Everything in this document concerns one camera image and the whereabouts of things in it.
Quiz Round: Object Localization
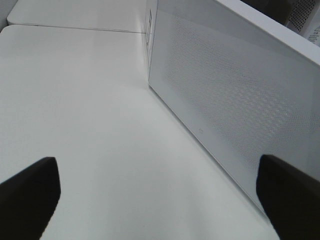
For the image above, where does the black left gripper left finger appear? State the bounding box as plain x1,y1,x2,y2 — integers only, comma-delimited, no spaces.
0,157,61,240

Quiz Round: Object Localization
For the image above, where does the white microwave door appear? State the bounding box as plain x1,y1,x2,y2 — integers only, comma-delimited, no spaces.
147,0,320,216

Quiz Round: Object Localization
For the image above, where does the white microwave oven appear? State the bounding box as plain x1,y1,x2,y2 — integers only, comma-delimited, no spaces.
144,0,320,49

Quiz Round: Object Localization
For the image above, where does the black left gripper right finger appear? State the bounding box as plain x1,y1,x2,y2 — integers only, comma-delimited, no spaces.
255,154,320,240

